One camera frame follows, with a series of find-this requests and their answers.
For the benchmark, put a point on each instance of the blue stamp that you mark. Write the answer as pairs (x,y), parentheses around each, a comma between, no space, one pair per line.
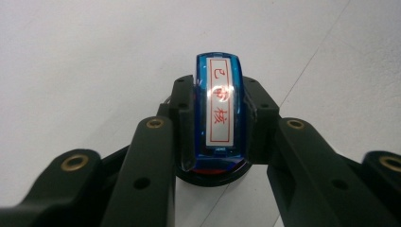
(219,107)

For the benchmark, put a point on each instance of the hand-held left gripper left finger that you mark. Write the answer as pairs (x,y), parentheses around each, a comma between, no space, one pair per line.
(142,164)

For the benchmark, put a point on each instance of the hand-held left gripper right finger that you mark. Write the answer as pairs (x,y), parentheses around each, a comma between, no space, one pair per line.
(315,170)

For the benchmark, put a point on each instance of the white paper sheet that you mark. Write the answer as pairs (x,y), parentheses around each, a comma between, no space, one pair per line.
(246,203)

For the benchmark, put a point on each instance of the red ink pad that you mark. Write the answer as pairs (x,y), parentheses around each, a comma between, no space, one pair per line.
(214,178)

